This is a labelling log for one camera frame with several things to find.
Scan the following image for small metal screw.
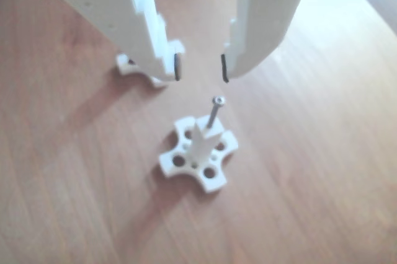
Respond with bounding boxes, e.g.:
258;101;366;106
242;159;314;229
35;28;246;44
207;95;226;129

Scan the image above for white cross-base post stand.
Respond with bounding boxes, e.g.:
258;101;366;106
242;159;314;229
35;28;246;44
158;114;241;195
115;54;170;89

